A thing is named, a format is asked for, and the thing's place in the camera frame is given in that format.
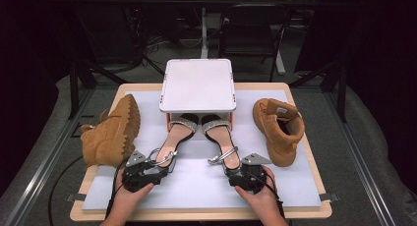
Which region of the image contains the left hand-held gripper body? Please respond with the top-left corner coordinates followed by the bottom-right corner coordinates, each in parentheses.
top-left (121, 149), bottom-right (155, 194)

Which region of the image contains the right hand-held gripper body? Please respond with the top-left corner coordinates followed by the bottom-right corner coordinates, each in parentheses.
top-left (240, 152), bottom-right (273, 195)

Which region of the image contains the black rhinestone strap sandal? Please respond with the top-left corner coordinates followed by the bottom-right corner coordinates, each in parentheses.
top-left (149, 113), bottom-right (200, 175)
top-left (201, 113), bottom-right (244, 175)

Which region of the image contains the tan suede boot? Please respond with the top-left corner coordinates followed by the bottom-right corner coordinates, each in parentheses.
top-left (80, 93), bottom-right (142, 170)
top-left (252, 97), bottom-right (306, 167)

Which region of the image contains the white two-tier shoe rack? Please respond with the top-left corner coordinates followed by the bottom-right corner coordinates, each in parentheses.
top-left (158, 58), bottom-right (238, 133)

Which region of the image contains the person's left hand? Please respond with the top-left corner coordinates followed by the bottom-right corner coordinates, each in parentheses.
top-left (109, 169), bottom-right (155, 220)

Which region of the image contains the person's right hand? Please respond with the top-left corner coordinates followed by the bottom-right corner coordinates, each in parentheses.
top-left (234, 166), bottom-right (286, 220)

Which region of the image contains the white table mat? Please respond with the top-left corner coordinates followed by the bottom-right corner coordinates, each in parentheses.
top-left (82, 88), bottom-right (323, 210)

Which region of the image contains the grey tape strip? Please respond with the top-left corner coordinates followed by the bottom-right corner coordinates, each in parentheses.
top-left (319, 193), bottom-right (340, 202)
top-left (65, 193), bottom-right (88, 202)

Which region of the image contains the black metal stand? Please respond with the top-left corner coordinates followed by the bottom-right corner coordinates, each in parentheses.
top-left (288, 60), bottom-right (348, 124)
top-left (67, 55), bottom-right (130, 121)

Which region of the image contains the black folding chair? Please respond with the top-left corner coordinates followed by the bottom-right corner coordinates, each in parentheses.
top-left (218, 3), bottom-right (293, 83)

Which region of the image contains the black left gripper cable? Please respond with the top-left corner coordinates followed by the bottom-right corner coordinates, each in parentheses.
top-left (48, 155), bottom-right (131, 226)

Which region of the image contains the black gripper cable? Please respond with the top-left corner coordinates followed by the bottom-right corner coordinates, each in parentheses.
top-left (259, 172), bottom-right (287, 220)
top-left (48, 155), bottom-right (131, 226)

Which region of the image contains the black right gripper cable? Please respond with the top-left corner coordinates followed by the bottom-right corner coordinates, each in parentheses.
top-left (259, 172), bottom-right (287, 220)

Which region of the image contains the aluminium frame rail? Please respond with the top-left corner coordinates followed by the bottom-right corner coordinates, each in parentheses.
top-left (3, 87), bottom-right (96, 226)
top-left (324, 87), bottom-right (397, 226)

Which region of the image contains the bundle of floor cables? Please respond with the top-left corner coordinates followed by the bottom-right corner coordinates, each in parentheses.
top-left (131, 32), bottom-right (171, 73)

